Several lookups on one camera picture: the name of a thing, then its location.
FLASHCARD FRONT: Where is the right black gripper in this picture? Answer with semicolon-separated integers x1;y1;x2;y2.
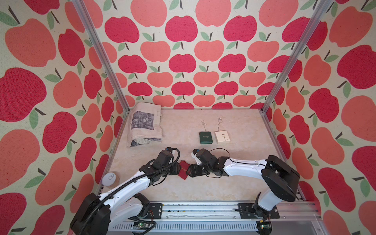
184;163;211;176

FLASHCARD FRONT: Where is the red jewelry box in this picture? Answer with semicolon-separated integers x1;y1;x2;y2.
178;160;190;180

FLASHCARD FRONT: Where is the green jewelry box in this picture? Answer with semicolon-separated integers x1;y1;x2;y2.
199;131;213;145

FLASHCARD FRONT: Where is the cream lift-off box lid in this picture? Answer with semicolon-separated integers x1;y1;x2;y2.
215;130;231;143

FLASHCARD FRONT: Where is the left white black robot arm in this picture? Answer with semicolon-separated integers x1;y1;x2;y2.
70;147;181;235

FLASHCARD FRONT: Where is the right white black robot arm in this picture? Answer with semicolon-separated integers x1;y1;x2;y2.
187;149;300;217

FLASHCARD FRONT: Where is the folded beige patterned cloth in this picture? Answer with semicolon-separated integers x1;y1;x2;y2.
126;102;163;148

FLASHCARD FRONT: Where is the white round object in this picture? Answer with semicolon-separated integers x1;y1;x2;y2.
101;172;119;188

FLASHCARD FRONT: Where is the black corrugated cable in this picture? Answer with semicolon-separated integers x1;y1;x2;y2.
76;146;181;235

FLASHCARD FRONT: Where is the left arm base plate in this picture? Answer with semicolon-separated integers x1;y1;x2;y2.
139;203;163;219

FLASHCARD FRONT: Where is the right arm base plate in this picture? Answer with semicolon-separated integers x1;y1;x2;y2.
235;203;280;220

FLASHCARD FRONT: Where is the left aluminium frame post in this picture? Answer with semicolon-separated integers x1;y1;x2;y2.
72;1;130;114

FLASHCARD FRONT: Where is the aluminium frame post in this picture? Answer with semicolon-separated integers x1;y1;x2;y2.
260;0;333;117
72;1;130;114

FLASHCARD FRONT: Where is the right aluminium frame post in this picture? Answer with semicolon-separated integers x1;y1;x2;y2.
260;0;333;117

